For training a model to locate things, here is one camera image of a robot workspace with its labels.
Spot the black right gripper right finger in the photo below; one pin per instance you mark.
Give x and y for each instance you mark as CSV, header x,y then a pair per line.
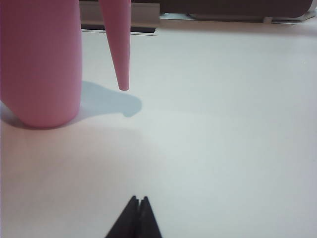
x,y
147,220

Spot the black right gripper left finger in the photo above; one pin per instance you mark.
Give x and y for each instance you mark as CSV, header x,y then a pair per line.
x,y
128,220

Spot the pink plastic watering can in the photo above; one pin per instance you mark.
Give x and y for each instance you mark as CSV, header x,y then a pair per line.
x,y
37,62

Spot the brown fabric desk divider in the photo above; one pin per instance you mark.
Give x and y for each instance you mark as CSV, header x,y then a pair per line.
x,y
223,6

